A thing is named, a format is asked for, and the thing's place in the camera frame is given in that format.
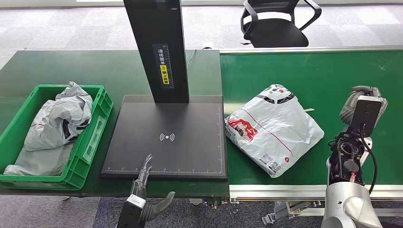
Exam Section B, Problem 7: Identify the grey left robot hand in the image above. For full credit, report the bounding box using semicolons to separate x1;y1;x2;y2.
130;153;176;222

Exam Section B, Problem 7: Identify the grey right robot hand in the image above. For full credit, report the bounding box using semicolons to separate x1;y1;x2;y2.
339;85;388;126

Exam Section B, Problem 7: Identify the white package with red print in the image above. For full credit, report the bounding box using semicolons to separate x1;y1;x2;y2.
224;84;325;179

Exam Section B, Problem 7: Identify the green conveyor belt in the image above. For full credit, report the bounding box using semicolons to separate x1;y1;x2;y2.
220;45;403;226

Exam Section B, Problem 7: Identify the black inbound scanner machine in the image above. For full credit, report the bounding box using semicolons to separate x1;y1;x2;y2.
100;0;229;181

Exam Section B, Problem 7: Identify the flat grey plastic package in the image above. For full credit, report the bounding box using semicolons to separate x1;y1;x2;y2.
3;100;75;177

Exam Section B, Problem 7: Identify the crumpled grey plastic package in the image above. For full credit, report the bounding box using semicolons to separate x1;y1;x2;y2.
23;81;94;152

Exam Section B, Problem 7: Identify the green plastic crate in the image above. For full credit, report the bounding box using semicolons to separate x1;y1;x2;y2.
0;84;114;191

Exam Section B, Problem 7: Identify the black office chair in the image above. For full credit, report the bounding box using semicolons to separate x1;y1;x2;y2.
240;0;323;48

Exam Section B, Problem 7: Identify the dark green table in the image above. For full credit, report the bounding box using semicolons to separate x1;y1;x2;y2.
0;49;230;199

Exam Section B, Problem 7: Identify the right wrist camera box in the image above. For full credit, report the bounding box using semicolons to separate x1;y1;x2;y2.
348;95;384;136

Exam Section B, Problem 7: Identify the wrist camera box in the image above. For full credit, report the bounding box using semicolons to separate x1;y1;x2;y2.
348;95;384;136
116;194;147;228

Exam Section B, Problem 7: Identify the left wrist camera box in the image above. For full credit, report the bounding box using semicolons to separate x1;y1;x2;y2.
116;194;147;228

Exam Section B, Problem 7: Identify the thin black cable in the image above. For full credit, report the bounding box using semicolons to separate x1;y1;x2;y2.
186;48;198;71

